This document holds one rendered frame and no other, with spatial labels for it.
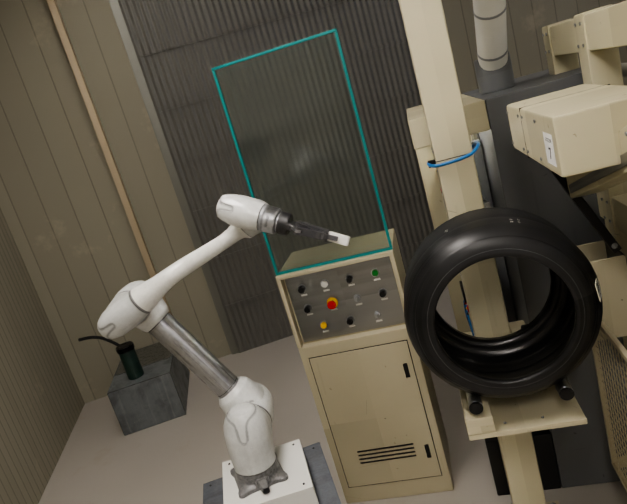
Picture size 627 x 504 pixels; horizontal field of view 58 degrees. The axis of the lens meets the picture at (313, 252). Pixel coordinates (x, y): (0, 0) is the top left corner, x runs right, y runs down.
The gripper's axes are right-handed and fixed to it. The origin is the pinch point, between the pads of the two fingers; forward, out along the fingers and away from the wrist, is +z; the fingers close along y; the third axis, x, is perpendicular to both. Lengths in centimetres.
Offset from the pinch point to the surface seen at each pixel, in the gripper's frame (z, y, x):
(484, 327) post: 57, -37, -26
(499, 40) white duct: 34, -72, 80
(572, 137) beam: 51, 32, 44
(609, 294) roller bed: 92, -31, 0
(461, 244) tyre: 36.7, 3.8, 9.1
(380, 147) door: -26, -340, 20
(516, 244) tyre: 52, 5, 13
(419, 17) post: 5, -24, 74
